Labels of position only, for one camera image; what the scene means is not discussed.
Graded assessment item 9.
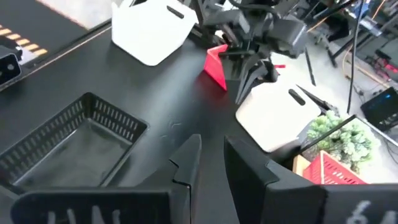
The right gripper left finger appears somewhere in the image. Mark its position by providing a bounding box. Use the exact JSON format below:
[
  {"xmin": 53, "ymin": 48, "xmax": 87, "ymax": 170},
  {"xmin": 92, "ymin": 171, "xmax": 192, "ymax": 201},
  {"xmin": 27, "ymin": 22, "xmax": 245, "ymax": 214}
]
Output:
[{"xmin": 169, "ymin": 133, "xmax": 203, "ymax": 224}]

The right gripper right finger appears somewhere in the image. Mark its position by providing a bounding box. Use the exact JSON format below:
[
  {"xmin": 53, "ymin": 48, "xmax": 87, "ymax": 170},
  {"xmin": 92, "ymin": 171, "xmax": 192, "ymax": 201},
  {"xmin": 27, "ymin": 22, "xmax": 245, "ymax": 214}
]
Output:
[{"xmin": 223, "ymin": 135, "xmax": 327, "ymax": 224}]

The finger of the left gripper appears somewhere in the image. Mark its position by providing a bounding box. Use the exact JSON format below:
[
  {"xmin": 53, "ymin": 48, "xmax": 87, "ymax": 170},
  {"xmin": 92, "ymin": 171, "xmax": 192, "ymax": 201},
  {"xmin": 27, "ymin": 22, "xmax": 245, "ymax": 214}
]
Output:
[
  {"xmin": 259, "ymin": 60, "xmax": 279, "ymax": 83},
  {"xmin": 235, "ymin": 54, "xmax": 262, "ymax": 105}
]

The red slotted plastic basket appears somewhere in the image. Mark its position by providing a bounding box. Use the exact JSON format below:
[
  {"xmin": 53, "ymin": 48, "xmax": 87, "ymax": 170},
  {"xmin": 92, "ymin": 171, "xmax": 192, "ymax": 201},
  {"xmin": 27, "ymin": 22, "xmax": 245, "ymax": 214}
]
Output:
[
  {"xmin": 203, "ymin": 43, "xmax": 230, "ymax": 92},
  {"xmin": 303, "ymin": 150, "xmax": 369, "ymax": 186}
]

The white plastic basket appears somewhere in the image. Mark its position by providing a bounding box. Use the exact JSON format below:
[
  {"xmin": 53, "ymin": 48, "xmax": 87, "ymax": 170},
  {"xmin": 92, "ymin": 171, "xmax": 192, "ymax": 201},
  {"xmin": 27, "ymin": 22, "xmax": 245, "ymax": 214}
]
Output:
[{"xmin": 235, "ymin": 81, "xmax": 323, "ymax": 154}]

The clear container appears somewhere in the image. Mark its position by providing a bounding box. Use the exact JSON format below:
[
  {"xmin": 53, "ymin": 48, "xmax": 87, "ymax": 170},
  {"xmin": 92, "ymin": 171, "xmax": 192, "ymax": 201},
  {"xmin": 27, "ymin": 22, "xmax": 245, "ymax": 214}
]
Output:
[{"xmin": 111, "ymin": 0, "xmax": 199, "ymax": 67}]

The black slotted plastic basket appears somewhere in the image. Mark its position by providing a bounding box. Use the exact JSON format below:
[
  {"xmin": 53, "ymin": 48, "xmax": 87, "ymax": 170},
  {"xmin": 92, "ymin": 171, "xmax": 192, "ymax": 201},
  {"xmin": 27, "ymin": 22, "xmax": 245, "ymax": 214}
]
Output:
[{"xmin": 0, "ymin": 91, "xmax": 149, "ymax": 195}]

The black table mat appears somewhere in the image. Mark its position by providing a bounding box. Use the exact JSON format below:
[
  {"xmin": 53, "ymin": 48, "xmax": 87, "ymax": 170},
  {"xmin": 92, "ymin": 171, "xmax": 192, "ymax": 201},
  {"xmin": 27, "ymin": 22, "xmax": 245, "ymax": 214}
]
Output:
[{"xmin": 0, "ymin": 18, "xmax": 312, "ymax": 224}]

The green artificial potted plant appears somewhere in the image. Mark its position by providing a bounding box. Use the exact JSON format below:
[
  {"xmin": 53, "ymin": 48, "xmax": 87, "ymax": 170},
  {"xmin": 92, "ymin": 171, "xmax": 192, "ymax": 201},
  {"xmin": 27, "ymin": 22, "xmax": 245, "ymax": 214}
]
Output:
[{"xmin": 306, "ymin": 110, "xmax": 382, "ymax": 175}]

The grey desk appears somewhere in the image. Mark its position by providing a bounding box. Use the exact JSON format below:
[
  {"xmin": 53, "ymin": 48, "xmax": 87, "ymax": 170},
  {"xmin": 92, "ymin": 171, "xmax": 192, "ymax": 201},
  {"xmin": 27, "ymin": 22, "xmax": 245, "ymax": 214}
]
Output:
[{"xmin": 326, "ymin": 18, "xmax": 398, "ymax": 82}]

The black device with blue light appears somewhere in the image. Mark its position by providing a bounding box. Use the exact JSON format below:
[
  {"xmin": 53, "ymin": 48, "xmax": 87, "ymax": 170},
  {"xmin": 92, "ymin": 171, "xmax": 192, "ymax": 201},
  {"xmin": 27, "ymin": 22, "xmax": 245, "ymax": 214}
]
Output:
[{"xmin": 360, "ymin": 86, "xmax": 398, "ymax": 132}]

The hazard striped black floor mat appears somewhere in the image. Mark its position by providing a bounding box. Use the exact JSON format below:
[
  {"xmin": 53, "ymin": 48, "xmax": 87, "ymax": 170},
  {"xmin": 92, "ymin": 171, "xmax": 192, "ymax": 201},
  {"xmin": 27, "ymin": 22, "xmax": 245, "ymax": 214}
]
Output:
[{"xmin": 0, "ymin": 0, "xmax": 111, "ymax": 78}]

